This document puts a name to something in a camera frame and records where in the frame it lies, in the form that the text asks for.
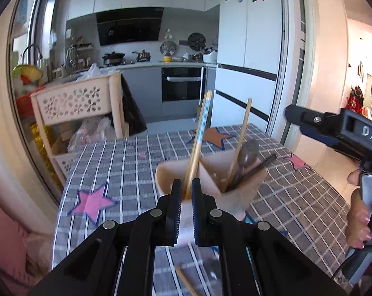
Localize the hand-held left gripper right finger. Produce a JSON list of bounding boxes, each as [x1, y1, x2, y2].
[[191, 178, 350, 296]]

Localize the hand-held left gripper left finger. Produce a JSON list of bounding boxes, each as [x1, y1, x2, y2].
[[27, 178, 183, 296]]

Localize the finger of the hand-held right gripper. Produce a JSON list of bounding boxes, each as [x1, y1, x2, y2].
[[285, 104, 344, 146]]

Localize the beige plastic utensil holder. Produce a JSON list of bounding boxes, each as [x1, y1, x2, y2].
[[155, 153, 269, 247]]

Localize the bamboo chopstick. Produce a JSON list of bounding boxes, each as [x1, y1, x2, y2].
[[185, 90, 214, 199], [174, 266, 199, 296], [226, 98, 253, 190]]

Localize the person's right hand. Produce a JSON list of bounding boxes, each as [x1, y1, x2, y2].
[[346, 169, 372, 250]]

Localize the grey checkered star tablecloth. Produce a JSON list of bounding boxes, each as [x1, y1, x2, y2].
[[52, 123, 351, 296]]

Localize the white refrigerator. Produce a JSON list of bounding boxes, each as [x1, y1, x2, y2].
[[211, 0, 287, 133]]

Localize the crumpled plastic bag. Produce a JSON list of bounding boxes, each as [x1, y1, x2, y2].
[[69, 117, 115, 153]]

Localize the black built-in oven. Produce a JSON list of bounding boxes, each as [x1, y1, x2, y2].
[[161, 66, 206, 102]]

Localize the black round mould pan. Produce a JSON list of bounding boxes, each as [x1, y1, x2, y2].
[[187, 33, 206, 50]]

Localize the gold foil bag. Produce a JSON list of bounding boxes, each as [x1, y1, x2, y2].
[[28, 122, 55, 176]]

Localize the beige flower-cutout storage cart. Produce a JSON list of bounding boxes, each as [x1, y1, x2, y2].
[[30, 72, 126, 185]]

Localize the steel cooking pot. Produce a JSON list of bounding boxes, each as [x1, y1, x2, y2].
[[133, 50, 152, 63]]

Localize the round metal steamer rack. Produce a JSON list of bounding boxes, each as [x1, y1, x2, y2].
[[159, 40, 177, 57]]

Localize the clear plastic bag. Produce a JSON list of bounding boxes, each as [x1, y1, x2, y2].
[[76, 63, 106, 81]]

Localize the black wok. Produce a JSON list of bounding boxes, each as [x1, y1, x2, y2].
[[102, 52, 126, 65]]

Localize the pink plastic stool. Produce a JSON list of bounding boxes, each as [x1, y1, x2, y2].
[[0, 196, 55, 296]]

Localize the red plastic basket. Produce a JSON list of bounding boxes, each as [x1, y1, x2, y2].
[[16, 94, 35, 114]]

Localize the black range hood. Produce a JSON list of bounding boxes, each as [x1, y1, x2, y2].
[[96, 7, 164, 47]]

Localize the yellow green colander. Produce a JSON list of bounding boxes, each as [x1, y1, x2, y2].
[[13, 65, 43, 82]]

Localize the curved kitchen faucet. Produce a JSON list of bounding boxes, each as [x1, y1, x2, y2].
[[21, 45, 43, 65]]

